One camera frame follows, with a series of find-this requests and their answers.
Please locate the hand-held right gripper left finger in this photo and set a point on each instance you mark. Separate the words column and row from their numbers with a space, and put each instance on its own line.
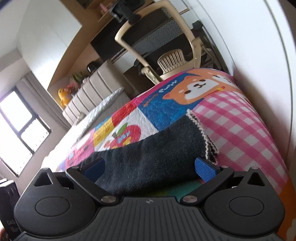
column 94, row 168

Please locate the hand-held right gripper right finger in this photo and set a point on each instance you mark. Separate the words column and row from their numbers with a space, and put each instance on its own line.
column 205, row 170

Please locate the black garment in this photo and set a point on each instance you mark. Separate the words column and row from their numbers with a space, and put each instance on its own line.
column 157, row 155

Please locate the white bed sheet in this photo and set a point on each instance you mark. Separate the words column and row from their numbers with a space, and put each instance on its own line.
column 64, row 143

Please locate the colourful printed blanket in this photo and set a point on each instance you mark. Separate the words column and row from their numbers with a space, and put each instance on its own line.
column 242, row 134

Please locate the white quilted bedding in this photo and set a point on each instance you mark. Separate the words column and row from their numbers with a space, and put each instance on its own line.
column 104, row 104

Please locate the beige padded headboard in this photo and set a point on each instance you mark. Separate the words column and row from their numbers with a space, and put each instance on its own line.
column 97, row 92

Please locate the yellow plush toy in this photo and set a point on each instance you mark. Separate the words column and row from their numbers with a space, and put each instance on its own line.
column 63, row 97

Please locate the grey curtain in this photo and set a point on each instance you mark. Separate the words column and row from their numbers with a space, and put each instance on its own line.
column 44, row 99

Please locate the green potted plant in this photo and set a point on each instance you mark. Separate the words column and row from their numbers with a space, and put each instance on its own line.
column 78, row 77

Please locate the black box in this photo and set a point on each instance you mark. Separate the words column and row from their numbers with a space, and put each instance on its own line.
column 9, row 204

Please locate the dark framed window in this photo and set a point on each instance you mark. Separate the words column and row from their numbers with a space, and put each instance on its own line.
column 16, row 111

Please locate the wooden shelf unit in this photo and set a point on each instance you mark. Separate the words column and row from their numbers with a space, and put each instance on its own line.
column 76, row 46

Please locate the beige office chair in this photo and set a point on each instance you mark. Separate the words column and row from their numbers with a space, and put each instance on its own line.
column 129, row 30

